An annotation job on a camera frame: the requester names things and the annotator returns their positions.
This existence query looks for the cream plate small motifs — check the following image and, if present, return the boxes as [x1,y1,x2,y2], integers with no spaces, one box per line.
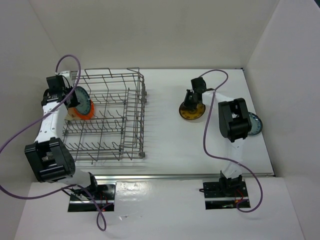
[65,108,81,121]

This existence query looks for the blue patterned plate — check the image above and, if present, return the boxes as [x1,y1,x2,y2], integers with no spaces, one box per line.
[248,112,263,136]
[74,86,91,115]

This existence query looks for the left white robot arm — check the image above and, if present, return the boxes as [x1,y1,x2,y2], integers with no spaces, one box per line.
[24,71,100,200]

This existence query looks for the grey wire dish rack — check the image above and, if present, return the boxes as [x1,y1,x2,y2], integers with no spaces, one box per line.
[63,68,147,165]

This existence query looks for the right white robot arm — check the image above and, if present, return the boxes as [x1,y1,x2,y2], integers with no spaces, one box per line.
[179,77,252,163]

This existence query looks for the orange plate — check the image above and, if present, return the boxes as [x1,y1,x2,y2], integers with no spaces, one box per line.
[70,100,95,121]

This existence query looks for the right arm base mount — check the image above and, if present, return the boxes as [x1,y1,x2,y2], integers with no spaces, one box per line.
[198,181,251,210]

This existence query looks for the yellow patterned plate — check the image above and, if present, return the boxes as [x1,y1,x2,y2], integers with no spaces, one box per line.
[178,103,206,121]

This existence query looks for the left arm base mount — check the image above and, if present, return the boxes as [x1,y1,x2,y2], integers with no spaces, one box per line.
[67,182,116,213]

